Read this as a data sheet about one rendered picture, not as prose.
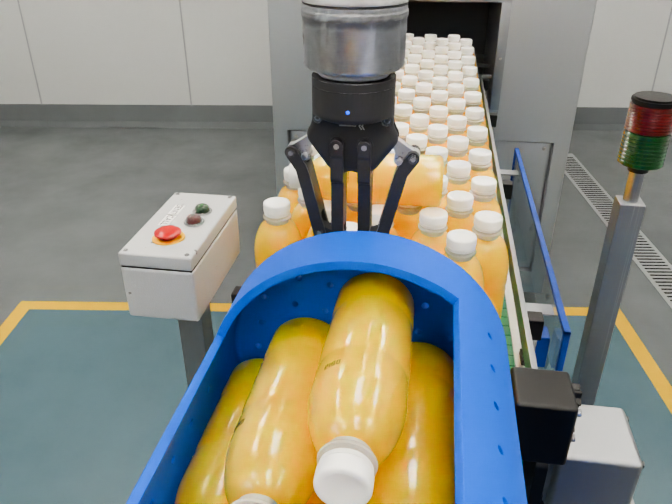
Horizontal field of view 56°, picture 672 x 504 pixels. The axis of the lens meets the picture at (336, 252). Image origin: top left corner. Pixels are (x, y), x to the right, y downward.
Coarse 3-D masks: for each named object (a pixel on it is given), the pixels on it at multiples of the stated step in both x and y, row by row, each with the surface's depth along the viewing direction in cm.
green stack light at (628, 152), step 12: (624, 132) 91; (624, 144) 91; (636, 144) 90; (648, 144) 89; (660, 144) 89; (624, 156) 92; (636, 156) 90; (648, 156) 89; (660, 156) 90; (636, 168) 91; (648, 168) 90
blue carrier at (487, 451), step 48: (336, 240) 56; (384, 240) 56; (288, 288) 61; (336, 288) 61; (432, 288) 53; (480, 288) 58; (240, 336) 65; (432, 336) 62; (480, 336) 51; (192, 384) 53; (480, 384) 45; (192, 432) 55; (480, 432) 41; (144, 480) 44; (480, 480) 37
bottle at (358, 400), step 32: (352, 288) 56; (384, 288) 55; (352, 320) 51; (384, 320) 51; (352, 352) 47; (384, 352) 48; (320, 384) 45; (352, 384) 44; (384, 384) 45; (320, 416) 43; (352, 416) 42; (384, 416) 43; (320, 448) 42; (352, 448) 41; (384, 448) 43
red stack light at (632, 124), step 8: (632, 104) 89; (632, 112) 89; (640, 112) 88; (648, 112) 87; (656, 112) 86; (664, 112) 86; (632, 120) 89; (640, 120) 88; (648, 120) 87; (656, 120) 87; (664, 120) 87; (632, 128) 89; (640, 128) 88; (648, 128) 88; (656, 128) 87; (664, 128) 88; (648, 136) 88; (656, 136) 88; (664, 136) 88
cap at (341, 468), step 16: (336, 448) 41; (320, 464) 41; (336, 464) 40; (352, 464) 40; (368, 464) 41; (320, 480) 40; (336, 480) 40; (352, 480) 40; (368, 480) 40; (320, 496) 41; (336, 496) 41; (352, 496) 40; (368, 496) 40
